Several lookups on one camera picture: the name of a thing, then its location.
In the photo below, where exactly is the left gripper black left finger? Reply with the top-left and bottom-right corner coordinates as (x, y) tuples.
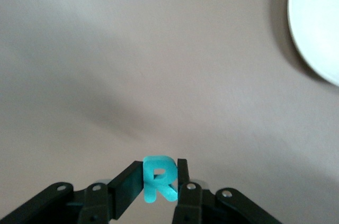
(0, 160), (145, 224)

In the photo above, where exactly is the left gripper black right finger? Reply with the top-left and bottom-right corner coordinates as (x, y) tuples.
(171, 158), (284, 224)

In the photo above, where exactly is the teal foam letter R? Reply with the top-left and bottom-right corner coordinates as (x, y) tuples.
(142, 155), (179, 204)

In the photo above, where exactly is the beige round plate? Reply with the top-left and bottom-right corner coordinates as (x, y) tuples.
(287, 0), (339, 87)

